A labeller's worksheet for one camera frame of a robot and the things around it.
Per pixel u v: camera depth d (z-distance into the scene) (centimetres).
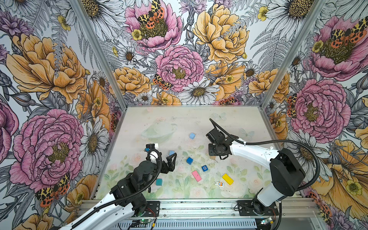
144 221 71
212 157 91
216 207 76
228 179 84
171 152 95
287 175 45
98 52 88
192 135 101
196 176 85
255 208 66
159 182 82
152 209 74
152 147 62
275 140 51
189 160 91
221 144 65
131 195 48
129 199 51
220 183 81
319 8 72
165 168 63
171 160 64
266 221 72
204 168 87
